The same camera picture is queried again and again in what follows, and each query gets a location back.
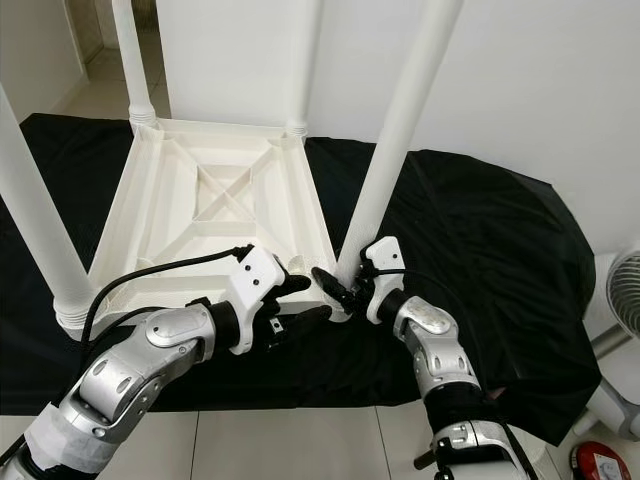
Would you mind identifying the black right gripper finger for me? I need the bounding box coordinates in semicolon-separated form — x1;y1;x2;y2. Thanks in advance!
312;266;351;303

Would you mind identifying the white plastic table top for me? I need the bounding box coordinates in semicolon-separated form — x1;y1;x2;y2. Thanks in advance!
80;115;346;331

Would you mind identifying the black table cloth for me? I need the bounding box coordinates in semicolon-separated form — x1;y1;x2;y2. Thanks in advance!
0;113;601;446

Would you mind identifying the black metal table leg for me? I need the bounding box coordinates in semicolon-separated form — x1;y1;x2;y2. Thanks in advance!
413;447;448;471

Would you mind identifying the white round fan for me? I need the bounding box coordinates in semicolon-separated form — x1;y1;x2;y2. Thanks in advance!
585;250;640;346

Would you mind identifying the white rounded appliance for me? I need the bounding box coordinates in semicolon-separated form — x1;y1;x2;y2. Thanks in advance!
575;335;640;441

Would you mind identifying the red round device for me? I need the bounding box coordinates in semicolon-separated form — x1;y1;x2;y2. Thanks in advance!
570;440;631;480

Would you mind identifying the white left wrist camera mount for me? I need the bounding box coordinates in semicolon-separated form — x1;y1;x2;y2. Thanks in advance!
222;246;286;356

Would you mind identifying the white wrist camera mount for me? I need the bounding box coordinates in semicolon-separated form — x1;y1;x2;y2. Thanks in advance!
222;246;286;356
363;237;408;323

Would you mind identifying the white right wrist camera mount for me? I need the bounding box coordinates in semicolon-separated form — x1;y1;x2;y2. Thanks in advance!
363;237;408;323

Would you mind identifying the white door frame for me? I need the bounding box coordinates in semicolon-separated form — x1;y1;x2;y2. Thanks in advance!
65;0;121;51

